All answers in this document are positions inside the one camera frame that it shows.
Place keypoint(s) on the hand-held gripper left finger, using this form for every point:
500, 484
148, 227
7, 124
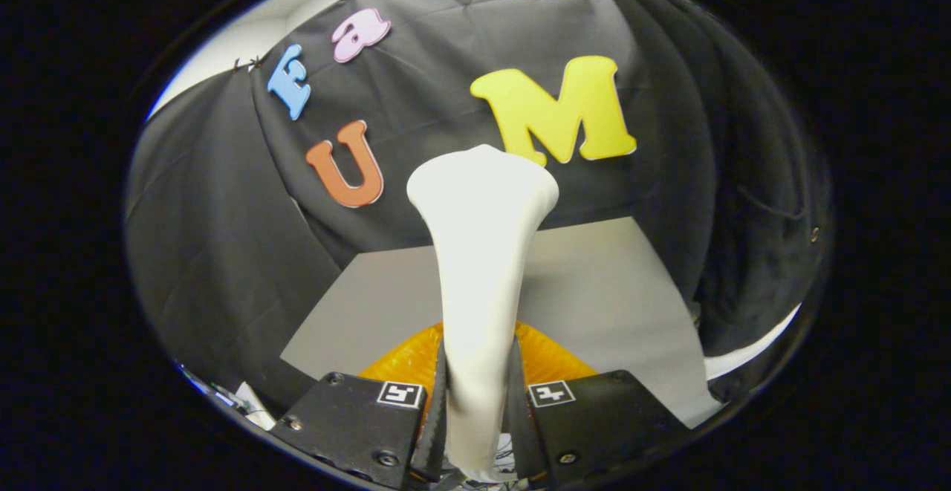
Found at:
432, 450

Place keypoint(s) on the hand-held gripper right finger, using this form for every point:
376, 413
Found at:
524, 446

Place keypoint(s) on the grey table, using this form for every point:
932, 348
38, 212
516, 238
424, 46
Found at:
594, 290

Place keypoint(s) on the black backdrop cloth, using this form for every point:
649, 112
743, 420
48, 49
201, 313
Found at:
416, 105

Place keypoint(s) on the small black clip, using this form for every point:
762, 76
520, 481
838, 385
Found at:
247, 64

